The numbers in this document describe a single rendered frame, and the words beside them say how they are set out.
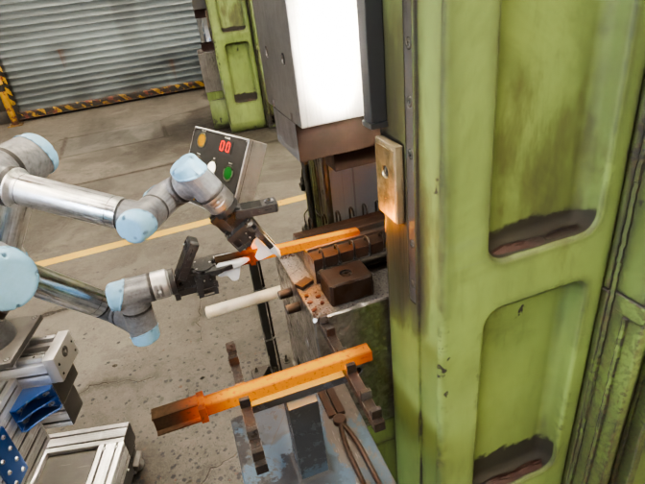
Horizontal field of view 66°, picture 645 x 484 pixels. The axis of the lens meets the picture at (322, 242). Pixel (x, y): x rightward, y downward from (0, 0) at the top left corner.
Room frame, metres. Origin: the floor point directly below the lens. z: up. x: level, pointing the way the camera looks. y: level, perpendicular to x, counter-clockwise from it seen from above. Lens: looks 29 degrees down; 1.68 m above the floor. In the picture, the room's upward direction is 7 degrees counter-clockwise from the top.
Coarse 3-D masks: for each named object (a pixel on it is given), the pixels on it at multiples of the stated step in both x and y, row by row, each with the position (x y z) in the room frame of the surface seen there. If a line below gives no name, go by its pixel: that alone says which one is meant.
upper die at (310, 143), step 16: (288, 128) 1.19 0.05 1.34; (304, 128) 1.13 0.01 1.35; (320, 128) 1.15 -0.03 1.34; (336, 128) 1.16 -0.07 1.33; (352, 128) 1.17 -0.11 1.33; (288, 144) 1.21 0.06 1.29; (304, 144) 1.13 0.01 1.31; (320, 144) 1.14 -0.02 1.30; (336, 144) 1.16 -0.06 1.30; (352, 144) 1.17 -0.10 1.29; (368, 144) 1.18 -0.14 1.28; (304, 160) 1.13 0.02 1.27
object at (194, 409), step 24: (312, 360) 0.73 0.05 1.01; (336, 360) 0.72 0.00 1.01; (360, 360) 0.73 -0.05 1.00; (240, 384) 0.69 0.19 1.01; (264, 384) 0.68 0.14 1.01; (288, 384) 0.69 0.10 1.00; (168, 408) 0.64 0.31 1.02; (192, 408) 0.65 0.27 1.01; (216, 408) 0.65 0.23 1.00; (168, 432) 0.63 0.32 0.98
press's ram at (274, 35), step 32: (256, 0) 1.31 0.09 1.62; (288, 0) 1.08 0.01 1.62; (320, 0) 1.10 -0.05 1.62; (352, 0) 1.12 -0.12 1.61; (288, 32) 1.08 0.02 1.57; (320, 32) 1.10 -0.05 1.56; (352, 32) 1.12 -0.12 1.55; (288, 64) 1.12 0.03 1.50; (320, 64) 1.10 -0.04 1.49; (352, 64) 1.12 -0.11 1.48; (288, 96) 1.15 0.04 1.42; (320, 96) 1.09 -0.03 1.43; (352, 96) 1.12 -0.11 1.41
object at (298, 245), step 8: (328, 232) 1.24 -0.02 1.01; (336, 232) 1.23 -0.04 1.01; (344, 232) 1.23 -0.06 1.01; (352, 232) 1.23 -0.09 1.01; (296, 240) 1.21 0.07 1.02; (304, 240) 1.20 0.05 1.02; (312, 240) 1.20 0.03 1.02; (320, 240) 1.20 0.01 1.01; (328, 240) 1.21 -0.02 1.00; (248, 248) 1.17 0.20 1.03; (280, 248) 1.17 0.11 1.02; (288, 248) 1.17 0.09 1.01; (296, 248) 1.18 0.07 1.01; (304, 248) 1.19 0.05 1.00; (216, 256) 1.14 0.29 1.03; (224, 256) 1.14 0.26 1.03; (232, 256) 1.13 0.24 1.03; (240, 256) 1.14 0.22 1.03; (248, 256) 1.15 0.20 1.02; (272, 256) 1.16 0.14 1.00; (216, 264) 1.13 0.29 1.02
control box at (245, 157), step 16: (192, 144) 1.82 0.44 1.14; (208, 144) 1.75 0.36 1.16; (240, 144) 1.62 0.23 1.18; (256, 144) 1.62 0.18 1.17; (208, 160) 1.71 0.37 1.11; (224, 160) 1.65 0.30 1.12; (240, 160) 1.59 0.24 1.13; (256, 160) 1.61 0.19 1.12; (240, 176) 1.56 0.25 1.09; (256, 176) 1.60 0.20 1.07; (240, 192) 1.55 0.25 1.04
